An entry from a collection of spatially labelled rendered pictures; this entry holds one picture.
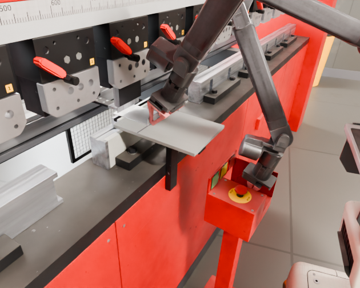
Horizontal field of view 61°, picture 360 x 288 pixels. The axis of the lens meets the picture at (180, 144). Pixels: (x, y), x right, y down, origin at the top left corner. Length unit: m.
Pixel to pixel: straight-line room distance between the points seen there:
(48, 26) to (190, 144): 0.41
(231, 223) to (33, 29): 0.74
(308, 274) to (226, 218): 0.61
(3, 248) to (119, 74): 0.47
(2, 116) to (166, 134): 0.40
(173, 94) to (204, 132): 0.14
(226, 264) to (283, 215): 0.96
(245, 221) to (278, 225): 1.10
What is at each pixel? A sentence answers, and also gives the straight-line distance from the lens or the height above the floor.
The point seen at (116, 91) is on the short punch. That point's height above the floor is 1.08.
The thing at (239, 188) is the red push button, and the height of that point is 0.81.
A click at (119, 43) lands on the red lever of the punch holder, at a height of 1.24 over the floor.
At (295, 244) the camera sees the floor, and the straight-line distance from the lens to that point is 1.99.
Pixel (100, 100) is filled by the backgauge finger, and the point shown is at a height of 1.00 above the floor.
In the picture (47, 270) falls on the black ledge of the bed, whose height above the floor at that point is 0.87.
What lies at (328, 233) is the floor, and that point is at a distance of 2.14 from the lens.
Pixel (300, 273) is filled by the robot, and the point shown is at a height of 0.28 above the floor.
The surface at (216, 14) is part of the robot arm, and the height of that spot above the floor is 1.33.
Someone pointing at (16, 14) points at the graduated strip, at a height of 1.32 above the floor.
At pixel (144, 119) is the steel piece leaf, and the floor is 1.00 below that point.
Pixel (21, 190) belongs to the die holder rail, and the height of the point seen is 0.97.
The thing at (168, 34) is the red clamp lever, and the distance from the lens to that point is 0.90.
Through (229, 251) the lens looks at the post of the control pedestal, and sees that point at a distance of 1.20.
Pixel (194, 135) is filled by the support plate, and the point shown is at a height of 1.00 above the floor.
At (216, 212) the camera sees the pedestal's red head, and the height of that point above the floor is 0.72.
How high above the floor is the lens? 1.41
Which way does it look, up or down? 32 degrees down
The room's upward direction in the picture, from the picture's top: 3 degrees clockwise
